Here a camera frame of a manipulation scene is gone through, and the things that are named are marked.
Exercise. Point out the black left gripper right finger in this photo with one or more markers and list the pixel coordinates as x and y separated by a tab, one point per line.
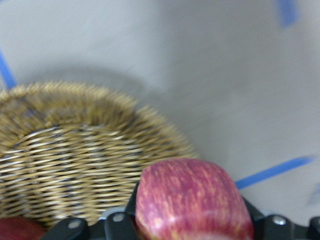
279	227

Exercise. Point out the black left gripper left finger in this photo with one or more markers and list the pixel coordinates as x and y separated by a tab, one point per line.
116	224

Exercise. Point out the red yellow apple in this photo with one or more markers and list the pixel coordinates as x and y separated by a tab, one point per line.
190	199

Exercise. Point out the wicker basket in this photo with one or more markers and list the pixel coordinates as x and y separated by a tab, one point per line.
73	149

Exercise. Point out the dark red apple in basket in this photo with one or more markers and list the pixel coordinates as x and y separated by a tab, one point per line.
20	228

